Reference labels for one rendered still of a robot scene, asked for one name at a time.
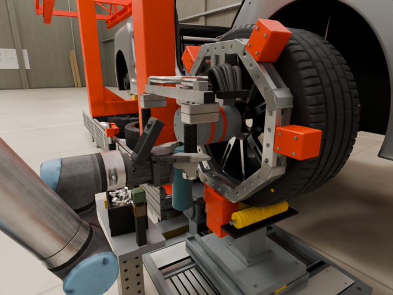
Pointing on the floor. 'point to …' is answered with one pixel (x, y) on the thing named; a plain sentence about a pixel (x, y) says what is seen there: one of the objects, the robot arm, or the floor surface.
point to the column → (131, 277)
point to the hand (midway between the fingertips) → (196, 147)
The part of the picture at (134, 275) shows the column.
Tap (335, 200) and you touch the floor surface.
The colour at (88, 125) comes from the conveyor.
